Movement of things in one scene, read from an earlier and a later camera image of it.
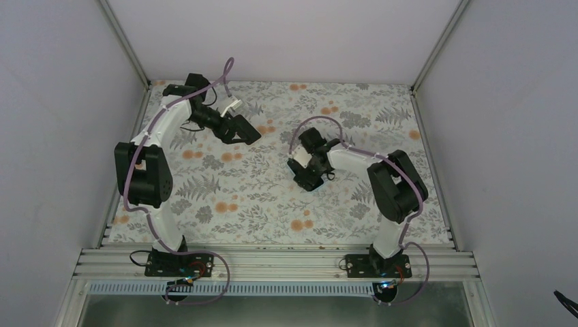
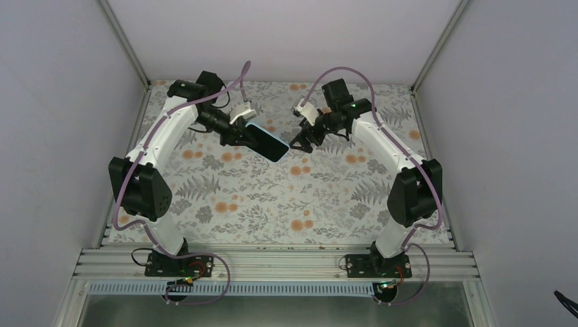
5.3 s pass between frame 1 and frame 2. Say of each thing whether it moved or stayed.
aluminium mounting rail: stayed
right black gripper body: moved
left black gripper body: stayed
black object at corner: stayed
